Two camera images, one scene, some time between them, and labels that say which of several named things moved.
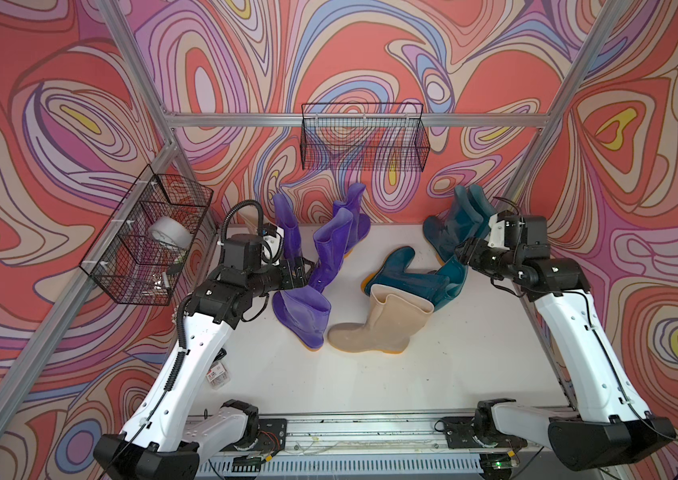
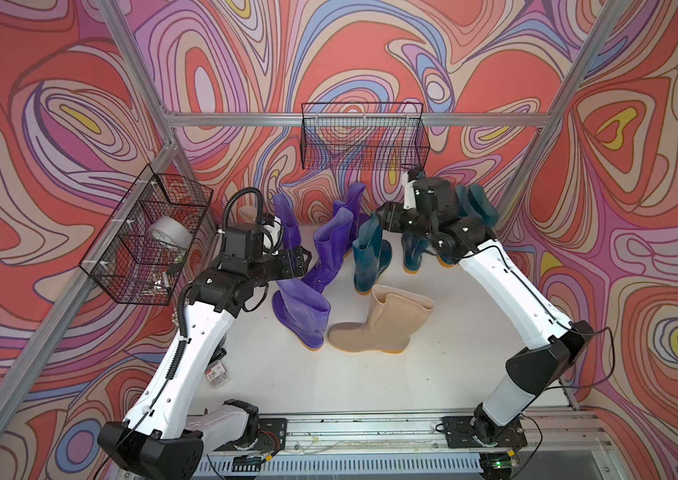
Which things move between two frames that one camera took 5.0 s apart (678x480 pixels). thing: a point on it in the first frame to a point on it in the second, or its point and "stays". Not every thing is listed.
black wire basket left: (142, 248) stays
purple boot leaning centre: (331, 241) stays
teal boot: (457, 270) to (413, 248)
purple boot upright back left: (289, 225) stays
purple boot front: (304, 312) stays
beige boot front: (393, 318) stays
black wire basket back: (364, 137) stays
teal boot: (392, 272) to (371, 254)
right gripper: (471, 252) to (391, 215)
